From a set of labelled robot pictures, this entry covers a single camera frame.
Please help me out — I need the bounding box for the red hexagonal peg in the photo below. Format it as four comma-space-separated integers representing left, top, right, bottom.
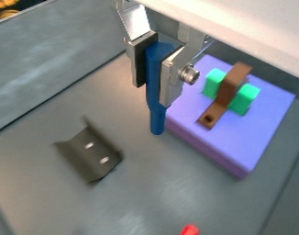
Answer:
180, 224, 200, 235

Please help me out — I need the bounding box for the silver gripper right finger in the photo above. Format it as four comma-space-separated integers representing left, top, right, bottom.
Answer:
159, 24, 215, 107

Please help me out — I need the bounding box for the green block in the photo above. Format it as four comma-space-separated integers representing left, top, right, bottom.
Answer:
202, 68, 261, 116

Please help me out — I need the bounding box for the brown L-shaped bracket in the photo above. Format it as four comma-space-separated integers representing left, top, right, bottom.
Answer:
198, 62, 253, 129

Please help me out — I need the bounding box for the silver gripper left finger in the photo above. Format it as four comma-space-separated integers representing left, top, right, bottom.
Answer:
112, 0, 158, 87

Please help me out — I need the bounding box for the blue hexagonal peg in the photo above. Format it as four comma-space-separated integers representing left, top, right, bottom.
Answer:
144, 41, 175, 135

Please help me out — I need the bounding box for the black angle bracket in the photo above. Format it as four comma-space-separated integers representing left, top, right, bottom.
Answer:
54, 117, 124, 184

